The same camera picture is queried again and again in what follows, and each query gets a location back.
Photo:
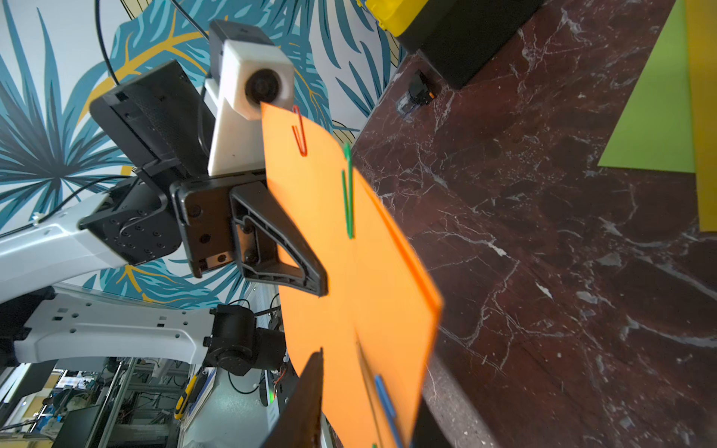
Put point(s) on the green paper sheet stack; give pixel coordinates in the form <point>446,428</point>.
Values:
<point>655,129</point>

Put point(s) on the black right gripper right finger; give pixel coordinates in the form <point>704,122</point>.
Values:
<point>427,432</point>

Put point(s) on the orange paper sheet stack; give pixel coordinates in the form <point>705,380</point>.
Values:
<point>382,310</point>

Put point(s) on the yellow paper sheet stack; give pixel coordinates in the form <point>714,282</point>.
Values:
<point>700,20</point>

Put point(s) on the blue paperclip on orange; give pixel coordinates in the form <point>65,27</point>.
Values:
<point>389,410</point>

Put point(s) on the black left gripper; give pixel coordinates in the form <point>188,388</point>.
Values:
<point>156,120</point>

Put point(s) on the green paperclip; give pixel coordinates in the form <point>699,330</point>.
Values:
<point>348,192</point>

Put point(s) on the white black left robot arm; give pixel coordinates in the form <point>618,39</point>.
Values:
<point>44,317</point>

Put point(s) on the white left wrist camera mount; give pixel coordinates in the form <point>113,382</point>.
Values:
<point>247,70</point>

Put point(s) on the yellow black toolbox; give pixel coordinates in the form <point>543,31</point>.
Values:
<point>455,37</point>

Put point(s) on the small black clamp on table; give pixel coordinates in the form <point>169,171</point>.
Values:
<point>419,93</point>

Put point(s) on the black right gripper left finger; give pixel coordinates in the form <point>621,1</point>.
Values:
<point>300,425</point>

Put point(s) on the red paperclip on orange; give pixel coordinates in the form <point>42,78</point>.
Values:
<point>298,131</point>

